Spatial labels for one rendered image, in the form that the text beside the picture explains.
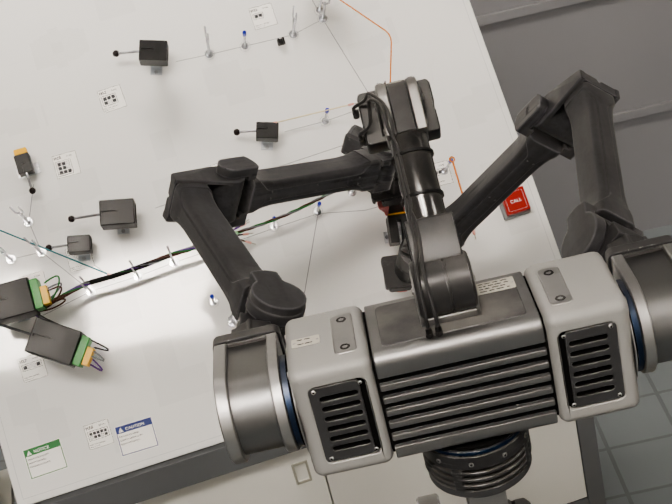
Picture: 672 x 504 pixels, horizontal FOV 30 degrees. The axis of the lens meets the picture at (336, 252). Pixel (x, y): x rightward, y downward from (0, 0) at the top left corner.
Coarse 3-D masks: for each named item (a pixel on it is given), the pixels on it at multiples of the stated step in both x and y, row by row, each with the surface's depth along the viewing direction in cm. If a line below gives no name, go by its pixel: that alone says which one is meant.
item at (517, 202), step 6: (522, 186) 256; (516, 192) 255; (522, 192) 255; (510, 198) 255; (516, 198) 255; (522, 198) 255; (504, 204) 255; (510, 204) 255; (516, 204) 255; (522, 204) 255; (528, 204) 255; (510, 210) 254; (516, 210) 255; (522, 210) 255
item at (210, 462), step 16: (208, 448) 246; (224, 448) 246; (160, 464) 245; (176, 464) 245; (192, 464) 246; (208, 464) 247; (224, 464) 248; (240, 464) 249; (112, 480) 244; (128, 480) 244; (144, 480) 245; (160, 480) 246; (176, 480) 247; (192, 480) 248; (64, 496) 243; (80, 496) 243; (96, 496) 244; (112, 496) 245; (128, 496) 246; (144, 496) 246
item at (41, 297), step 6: (30, 282) 237; (36, 282) 237; (30, 288) 236; (36, 288) 237; (42, 288) 237; (36, 294) 236; (42, 294) 237; (48, 294) 237; (36, 300) 236; (42, 300) 237; (48, 300) 237; (36, 306) 236; (42, 306) 236
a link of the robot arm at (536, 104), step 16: (528, 112) 199; (544, 112) 197; (528, 128) 200; (512, 144) 208; (528, 144) 201; (544, 144) 201; (560, 144) 203; (496, 160) 211; (512, 160) 205; (528, 160) 204; (544, 160) 204; (480, 176) 214; (496, 176) 208; (512, 176) 207; (528, 176) 207; (464, 192) 218; (480, 192) 212; (496, 192) 210; (512, 192) 211; (448, 208) 221; (464, 208) 215; (480, 208) 214; (464, 224) 217; (464, 240) 221
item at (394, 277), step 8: (384, 256) 242; (392, 256) 242; (384, 264) 241; (392, 264) 241; (384, 272) 241; (392, 272) 241; (400, 272) 237; (384, 280) 241; (392, 280) 240; (400, 280) 240; (408, 280) 239; (392, 288) 240
